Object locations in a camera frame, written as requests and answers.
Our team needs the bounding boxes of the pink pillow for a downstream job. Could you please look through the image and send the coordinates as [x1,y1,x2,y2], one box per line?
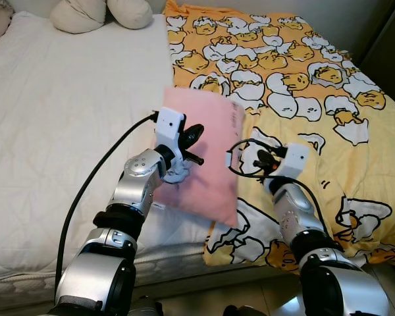
[151,87,246,229]

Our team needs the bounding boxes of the yellow duck print blanket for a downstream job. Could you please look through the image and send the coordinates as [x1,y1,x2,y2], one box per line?
[163,0,395,272]

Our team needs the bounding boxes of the white quilted mattress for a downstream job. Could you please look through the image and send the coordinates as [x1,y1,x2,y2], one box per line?
[0,10,297,311]

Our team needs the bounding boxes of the robot right leg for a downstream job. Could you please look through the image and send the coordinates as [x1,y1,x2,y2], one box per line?
[223,304,267,316]

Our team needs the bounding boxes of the robot leg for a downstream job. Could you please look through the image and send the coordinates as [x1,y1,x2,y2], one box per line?
[127,296,164,316]
[223,304,267,316]

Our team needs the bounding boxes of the robot left leg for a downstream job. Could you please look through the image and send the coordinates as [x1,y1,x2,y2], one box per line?
[127,296,164,316]

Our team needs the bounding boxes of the dark wooden wardrobe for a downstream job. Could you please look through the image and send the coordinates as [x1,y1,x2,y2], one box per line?
[355,0,395,113]

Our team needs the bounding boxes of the beige plush toy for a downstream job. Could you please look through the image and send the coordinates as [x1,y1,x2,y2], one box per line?
[49,0,153,34]

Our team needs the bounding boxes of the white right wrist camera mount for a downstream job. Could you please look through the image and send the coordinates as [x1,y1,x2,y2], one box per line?
[269,144,311,184]

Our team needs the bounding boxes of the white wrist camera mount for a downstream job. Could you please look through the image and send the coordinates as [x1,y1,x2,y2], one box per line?
[153,107,193,184]
[269,144,311,184]

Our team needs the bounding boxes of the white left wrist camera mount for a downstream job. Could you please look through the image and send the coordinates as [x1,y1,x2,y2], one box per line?
[153,107,193,184]

